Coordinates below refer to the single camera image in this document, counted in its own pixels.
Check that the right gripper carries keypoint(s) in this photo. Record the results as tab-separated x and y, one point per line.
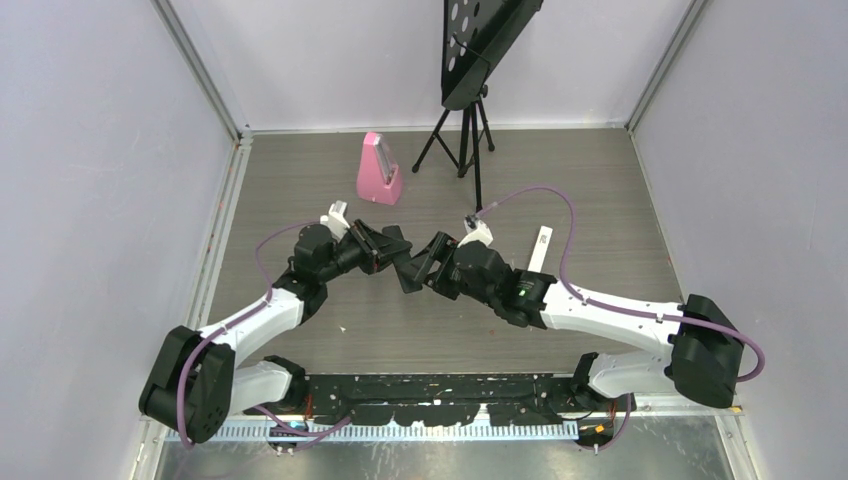
441	248

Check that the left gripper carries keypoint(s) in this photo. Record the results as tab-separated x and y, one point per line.
379	248

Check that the white remote control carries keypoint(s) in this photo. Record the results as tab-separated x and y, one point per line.
540	249

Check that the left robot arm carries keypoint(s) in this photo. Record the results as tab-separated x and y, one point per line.
198	380

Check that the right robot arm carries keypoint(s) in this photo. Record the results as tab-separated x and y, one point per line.
691	348

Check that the pink metronome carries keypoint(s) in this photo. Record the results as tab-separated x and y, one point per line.
379	179

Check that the black music stand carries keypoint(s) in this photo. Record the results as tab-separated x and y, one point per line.
476	35

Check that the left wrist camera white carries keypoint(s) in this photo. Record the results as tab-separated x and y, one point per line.
335	219

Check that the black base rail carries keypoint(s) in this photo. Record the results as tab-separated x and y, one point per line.
438	400

